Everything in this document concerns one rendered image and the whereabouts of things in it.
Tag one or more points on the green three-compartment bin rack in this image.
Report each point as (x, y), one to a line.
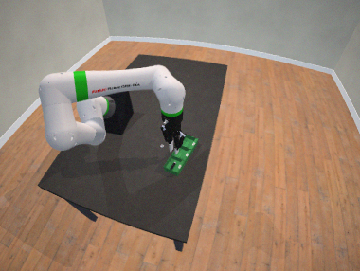
(182, 156)

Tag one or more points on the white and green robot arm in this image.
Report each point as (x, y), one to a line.
(59, 90)

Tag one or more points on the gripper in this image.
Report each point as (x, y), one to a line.
(173, 131)

